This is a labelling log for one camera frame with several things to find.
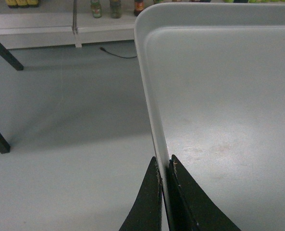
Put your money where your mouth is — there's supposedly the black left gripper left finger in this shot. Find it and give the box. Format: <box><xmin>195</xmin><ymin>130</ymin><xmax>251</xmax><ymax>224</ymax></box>
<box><xmin>119</xmin><ymin>157</ymin><xmax>162</xmax><ymax>231</ymax></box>

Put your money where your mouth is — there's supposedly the black power cable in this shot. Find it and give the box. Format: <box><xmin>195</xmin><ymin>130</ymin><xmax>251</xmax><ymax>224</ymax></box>
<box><xmin>99</xmin><ymin>46</ymin><xmax>137</xmax><ymax>59</ymax></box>

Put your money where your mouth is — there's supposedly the grey rectangular serving tray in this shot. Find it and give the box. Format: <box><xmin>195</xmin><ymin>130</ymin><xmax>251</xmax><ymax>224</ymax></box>
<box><xmin>135</xmin><ymin>2</ymin><xmax>285</xmax><ymax>231</ymax></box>

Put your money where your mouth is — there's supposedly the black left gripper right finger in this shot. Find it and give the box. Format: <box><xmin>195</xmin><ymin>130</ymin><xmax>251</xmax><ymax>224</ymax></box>
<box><xmin>164</xmin><ymin>155</ymin><xmax>240</xmax><ymax>231</ymax></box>

